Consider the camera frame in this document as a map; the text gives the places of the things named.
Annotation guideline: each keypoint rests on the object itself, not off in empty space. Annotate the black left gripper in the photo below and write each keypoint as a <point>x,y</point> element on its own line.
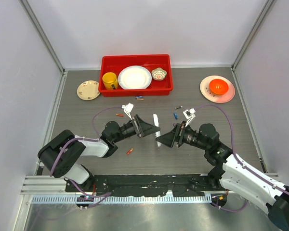
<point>143,128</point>

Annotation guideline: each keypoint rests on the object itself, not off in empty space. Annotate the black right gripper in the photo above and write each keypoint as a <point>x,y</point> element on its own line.
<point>177,134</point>

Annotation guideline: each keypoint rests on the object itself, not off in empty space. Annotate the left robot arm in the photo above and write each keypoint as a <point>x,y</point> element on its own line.
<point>60,155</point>

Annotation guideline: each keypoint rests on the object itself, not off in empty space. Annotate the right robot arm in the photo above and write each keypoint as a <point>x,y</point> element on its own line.
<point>231,172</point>

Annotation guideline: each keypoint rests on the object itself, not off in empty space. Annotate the white plate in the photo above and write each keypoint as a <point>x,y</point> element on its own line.
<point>134,78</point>

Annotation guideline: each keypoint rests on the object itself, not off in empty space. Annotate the small flower bowl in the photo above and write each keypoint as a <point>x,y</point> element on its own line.
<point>158,74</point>

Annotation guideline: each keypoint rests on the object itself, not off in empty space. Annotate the yellow mug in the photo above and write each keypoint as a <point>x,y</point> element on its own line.
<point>110,81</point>

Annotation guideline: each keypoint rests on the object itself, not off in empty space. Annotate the pink plate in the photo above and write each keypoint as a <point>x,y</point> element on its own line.
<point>204,89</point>

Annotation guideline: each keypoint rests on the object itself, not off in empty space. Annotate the beige floral plate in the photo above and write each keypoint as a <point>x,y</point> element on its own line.
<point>88,90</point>

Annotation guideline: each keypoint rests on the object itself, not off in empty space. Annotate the red plastic bin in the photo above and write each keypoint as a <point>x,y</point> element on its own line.
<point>116,64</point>

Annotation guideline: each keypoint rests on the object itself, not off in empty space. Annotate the orange bowl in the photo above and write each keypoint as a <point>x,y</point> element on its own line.
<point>218,86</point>

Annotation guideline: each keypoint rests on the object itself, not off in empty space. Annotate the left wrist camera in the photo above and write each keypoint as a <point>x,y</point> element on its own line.
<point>127,109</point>

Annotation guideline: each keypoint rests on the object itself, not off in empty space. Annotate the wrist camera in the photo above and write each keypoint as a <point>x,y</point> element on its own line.
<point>127,109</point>
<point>190,115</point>

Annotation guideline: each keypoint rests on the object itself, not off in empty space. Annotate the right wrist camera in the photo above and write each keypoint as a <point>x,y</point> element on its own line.
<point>190,115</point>

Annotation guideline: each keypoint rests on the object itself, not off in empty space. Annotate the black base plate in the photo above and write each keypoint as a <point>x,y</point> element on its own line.
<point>181,185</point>

